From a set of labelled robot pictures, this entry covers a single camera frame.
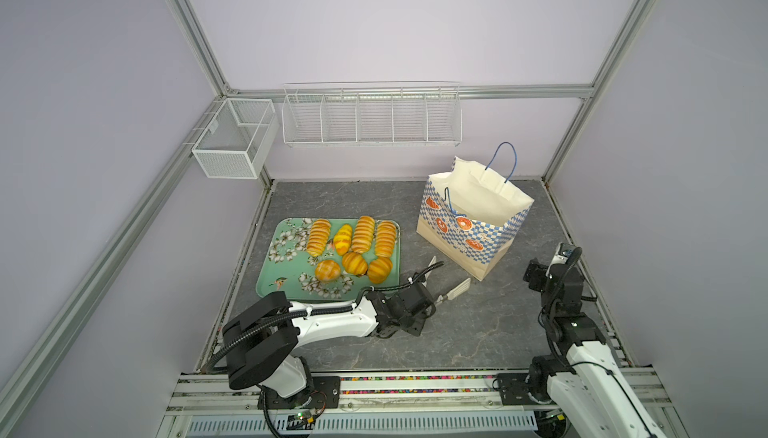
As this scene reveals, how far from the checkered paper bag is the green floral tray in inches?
7.3

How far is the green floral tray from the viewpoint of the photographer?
0.93 meters

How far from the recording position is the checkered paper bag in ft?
2.57
